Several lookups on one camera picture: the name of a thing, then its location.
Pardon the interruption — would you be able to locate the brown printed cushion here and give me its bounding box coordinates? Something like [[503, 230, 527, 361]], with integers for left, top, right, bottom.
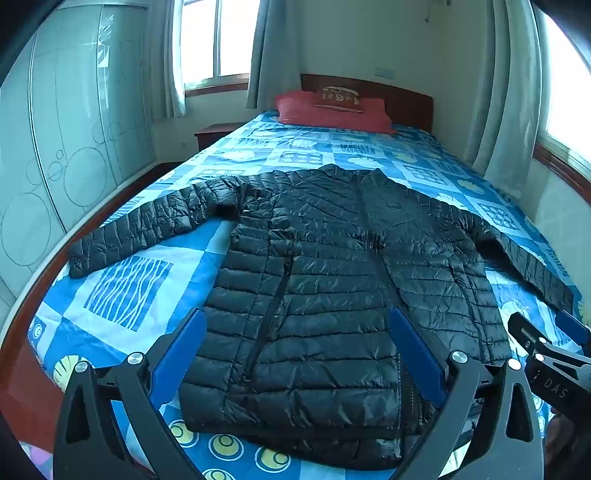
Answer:
[[311, 85, 363, 112]]

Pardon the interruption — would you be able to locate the glass door wardrobe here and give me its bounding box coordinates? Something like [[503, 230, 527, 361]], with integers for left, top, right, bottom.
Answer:
[[0, 0, 155, 305]]

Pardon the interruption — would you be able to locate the bright window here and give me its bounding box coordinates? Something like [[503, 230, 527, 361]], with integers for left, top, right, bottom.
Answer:
[[180, 0, 259, 88], [538, 9, 591, 153]]

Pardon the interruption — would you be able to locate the wooden nightstand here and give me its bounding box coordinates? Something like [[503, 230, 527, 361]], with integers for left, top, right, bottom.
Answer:
[[194, 122, 250, 151]]

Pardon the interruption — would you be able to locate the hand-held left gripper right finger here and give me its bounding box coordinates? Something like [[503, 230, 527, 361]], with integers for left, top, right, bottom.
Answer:
[[389, 307, 541, 480]]

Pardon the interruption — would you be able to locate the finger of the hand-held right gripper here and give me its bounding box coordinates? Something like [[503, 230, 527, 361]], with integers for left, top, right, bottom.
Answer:
[[556, 310, 591, 356], [508, 312, 550, 358]]

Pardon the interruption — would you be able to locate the person's right hand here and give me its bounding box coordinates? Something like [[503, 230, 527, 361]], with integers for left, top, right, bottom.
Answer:
[[547, 411, 578, 467]]

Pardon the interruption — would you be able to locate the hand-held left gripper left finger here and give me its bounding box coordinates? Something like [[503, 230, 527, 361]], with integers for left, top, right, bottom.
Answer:
[[53, 308, 208, 480]]

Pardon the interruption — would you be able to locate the blue patterned bed sheet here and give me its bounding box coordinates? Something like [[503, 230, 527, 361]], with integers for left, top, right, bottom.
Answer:
[[25, 108, 585, 480]]

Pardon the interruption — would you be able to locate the black puffer jacket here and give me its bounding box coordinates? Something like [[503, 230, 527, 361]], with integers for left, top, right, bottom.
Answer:
[[68, 164, 575, 472]]

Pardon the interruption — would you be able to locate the wooden window sill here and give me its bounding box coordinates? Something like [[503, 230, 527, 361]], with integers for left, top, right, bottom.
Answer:
[[533, 143, 591, 204], [185, 76, 250, 96]]

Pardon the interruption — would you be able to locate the red pillow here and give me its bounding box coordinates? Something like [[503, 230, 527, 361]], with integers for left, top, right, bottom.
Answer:
[[276, 90, 398, 134]]

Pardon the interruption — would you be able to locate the grey curtain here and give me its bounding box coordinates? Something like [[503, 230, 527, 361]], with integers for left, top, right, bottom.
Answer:
[[246, 0, 301, 109], [143, 0, 186, 121], [464, 0, 552, 190]]

